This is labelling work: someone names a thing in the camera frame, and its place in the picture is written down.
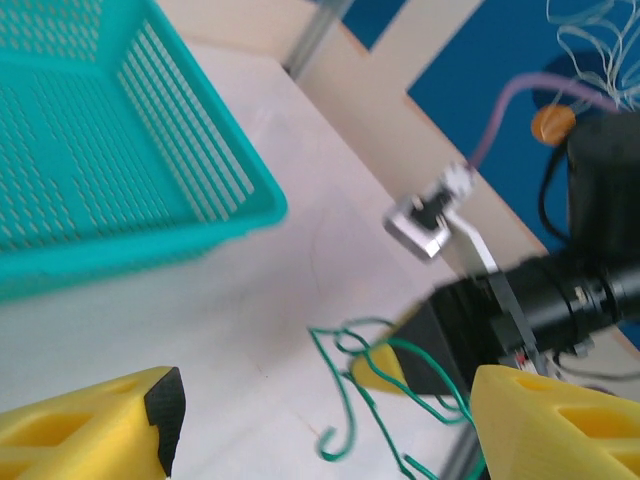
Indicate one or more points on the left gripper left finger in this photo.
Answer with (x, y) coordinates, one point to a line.
(75, 440)

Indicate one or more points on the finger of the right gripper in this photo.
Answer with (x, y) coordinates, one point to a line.
(382, 370)

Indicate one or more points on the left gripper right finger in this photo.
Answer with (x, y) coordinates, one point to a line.
(550, 430)

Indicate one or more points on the small teal plastic basket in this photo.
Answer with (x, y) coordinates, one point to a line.
(75, 150)

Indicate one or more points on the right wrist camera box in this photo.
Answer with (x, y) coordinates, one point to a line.
(425, 235)

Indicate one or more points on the right aluminium frame post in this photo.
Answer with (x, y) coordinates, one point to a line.
(315, 35)

